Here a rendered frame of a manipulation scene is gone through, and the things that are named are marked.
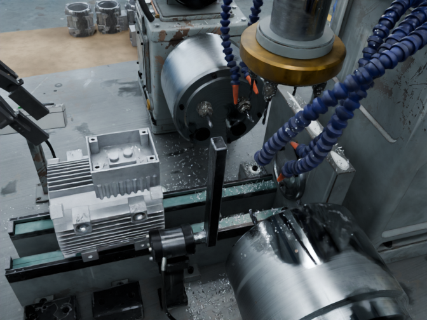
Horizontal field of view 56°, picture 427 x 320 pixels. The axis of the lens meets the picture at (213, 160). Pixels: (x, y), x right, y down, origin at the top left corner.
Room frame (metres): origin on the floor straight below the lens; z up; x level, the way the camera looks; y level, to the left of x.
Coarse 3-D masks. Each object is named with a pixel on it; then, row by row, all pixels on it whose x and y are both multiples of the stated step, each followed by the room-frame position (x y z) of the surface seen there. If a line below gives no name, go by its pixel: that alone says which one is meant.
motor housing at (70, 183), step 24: (48, 168) 0.52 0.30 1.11; (72, 168) 0.52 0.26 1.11; (48, 192) 0.46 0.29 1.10; (72, 192) 0.48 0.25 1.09; (144, 192) 0.51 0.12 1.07; (96, 216) 0.45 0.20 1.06; (120, 216) 0.46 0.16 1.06; (72, 240) 0.42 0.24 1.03; (96, 240) 0.44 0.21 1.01; (120, 240) 0.45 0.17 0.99
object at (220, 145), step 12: (216, 144) 0.46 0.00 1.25; (216, 156) 0.45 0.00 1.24; (228, 156) 0.46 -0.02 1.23; (216, 168) 0.45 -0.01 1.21; (216, 180) 0.45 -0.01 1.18; (216, 192) 0.45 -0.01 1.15; (216, 204) 0.45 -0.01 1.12; (216, 216) 0.45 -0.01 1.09; (204, 228) 0.47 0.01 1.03; (216, 228) 0.45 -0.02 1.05; (204, 240) 0.45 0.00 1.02; (216, 240) 0.46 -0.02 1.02
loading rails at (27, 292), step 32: (192, 192) 0.66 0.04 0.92; (256, 192) 0.68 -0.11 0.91; (32, 224) 0.53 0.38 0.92; (192, 224) 0.63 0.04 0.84; (224, 224) 0.57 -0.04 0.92; (32, 256) 0.45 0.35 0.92; (128, 256) 0.47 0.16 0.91; (192, 256) 0.52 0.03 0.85; (224, 256) 0.55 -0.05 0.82; (32, 288) 0.41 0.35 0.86; (64, 288) 0.43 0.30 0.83; (96, 288) 0.45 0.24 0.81
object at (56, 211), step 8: (48, 160) 0.55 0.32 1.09; (56, 160) 0.56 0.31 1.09; (152, 192) 0.50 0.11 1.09; (160, 192) 0.50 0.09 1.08; (152, 200) 0.49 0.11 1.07; (56, 208) 0.44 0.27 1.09; (56, 216) 0.43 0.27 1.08; (64, 216) 0.44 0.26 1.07; (64, 256) 0.43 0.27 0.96; (72, 256) 0.43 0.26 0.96
